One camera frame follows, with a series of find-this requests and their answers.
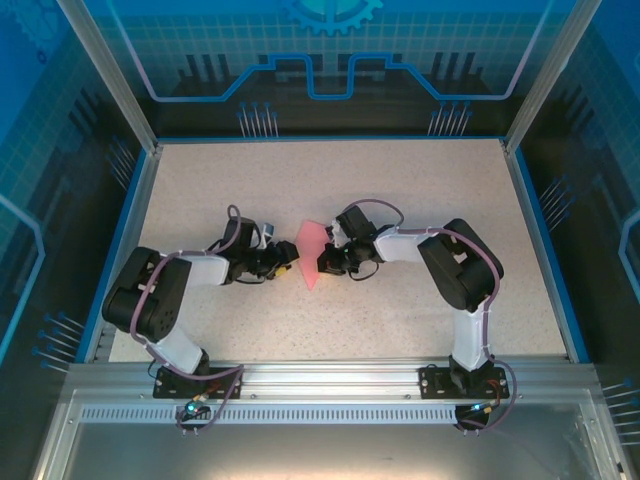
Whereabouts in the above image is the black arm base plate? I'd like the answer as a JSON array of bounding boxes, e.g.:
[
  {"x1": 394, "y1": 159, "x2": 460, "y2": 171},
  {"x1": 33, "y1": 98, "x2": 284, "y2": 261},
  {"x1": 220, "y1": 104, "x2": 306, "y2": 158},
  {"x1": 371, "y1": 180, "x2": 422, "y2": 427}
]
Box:
[
  {"x1": 418, "y1": 364, "x2": 511, "y2": 400},
  {"x1": 152, "y1": 366, "x2": 245, "y2": 400}
]

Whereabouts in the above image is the blue printed gear panel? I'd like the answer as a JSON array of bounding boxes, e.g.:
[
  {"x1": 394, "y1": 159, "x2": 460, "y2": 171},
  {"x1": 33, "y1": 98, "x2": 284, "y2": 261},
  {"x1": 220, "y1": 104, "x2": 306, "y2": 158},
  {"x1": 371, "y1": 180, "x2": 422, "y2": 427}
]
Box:
[{"x1": 82, "y1": 0, "x2": 571, "y2": 139}]

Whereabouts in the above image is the aluminium side rail blue trim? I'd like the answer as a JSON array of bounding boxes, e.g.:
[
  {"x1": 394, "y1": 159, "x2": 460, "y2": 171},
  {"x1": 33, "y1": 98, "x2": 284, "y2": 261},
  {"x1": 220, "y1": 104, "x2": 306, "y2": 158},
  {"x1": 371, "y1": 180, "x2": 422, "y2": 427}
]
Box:
[
  {"x1": 74, "y1": 144, "x2": 164, "y2": 365},
  {"x1": 501, "y1": 139, "x2": 592, "y2": 365}
]

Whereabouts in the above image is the grey metal tray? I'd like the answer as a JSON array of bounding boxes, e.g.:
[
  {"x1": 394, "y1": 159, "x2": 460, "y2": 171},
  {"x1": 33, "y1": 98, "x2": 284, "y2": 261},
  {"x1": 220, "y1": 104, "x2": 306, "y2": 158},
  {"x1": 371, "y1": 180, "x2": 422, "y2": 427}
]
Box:
[{"x1": 29, "y1": 389, "x2": 634, "y2": 480}]

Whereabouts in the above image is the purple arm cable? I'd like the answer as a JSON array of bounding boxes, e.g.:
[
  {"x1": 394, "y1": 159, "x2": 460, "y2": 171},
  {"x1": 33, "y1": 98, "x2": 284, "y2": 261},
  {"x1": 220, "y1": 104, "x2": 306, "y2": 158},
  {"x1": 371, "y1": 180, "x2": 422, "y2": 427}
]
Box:
[
  {"x1": 344, "y1": 199, "x2": 520, "y2": 436},
  {"x1": 128, "y1": 203, "x2": 249, "y2": 436}
]

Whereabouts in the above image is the aluminium frame post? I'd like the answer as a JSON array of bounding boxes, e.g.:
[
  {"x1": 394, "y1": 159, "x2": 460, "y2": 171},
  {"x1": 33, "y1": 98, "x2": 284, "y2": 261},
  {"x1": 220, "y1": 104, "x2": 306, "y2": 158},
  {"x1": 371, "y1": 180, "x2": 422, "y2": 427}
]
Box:
[
  {"x1": 502, "y1": 0, "x2": 601, "y2": 155},
  {"x1": 55, "y1": 0, "x2": 164, "y2": 155}
]

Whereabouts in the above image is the slotted metal cable duct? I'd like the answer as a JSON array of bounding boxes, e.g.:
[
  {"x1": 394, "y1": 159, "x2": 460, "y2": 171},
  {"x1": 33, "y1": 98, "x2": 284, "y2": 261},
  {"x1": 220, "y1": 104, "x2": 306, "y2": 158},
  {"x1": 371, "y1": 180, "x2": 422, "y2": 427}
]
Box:
[{"x1": 78, "y1": 405, "x2": 464, "y2": 426}]

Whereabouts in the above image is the blue printed side panel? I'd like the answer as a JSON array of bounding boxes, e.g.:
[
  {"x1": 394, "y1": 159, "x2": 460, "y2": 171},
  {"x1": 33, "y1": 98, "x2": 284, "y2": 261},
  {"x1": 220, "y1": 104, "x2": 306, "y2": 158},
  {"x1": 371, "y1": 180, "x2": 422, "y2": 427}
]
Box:
[
  {"x1": 509, "y1": 0, "x2": 640, "y2": 480},
  {"x1": 0, "y1": 0, "x2": 151, "y2": 480}
]

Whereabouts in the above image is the wide aluminium frame rail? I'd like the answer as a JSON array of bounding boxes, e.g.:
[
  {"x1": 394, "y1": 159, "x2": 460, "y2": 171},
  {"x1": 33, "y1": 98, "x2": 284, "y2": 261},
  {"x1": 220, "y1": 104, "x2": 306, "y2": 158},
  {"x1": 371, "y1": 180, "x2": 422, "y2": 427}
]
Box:
[{"x1": 64, "y1": 355, "x2": 601, "y2": 402}]

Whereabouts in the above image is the small connector board with LED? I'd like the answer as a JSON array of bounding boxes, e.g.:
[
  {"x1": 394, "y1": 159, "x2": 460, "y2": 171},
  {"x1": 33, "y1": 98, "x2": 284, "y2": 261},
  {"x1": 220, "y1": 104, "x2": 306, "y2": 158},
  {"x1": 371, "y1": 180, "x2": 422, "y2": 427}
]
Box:
[
  {"x1": 180, "y1": 393, "x2": 210, "y2": 419},
  {"x1": 467, "y1": 399, "x2": 503, "y2": 417}
]

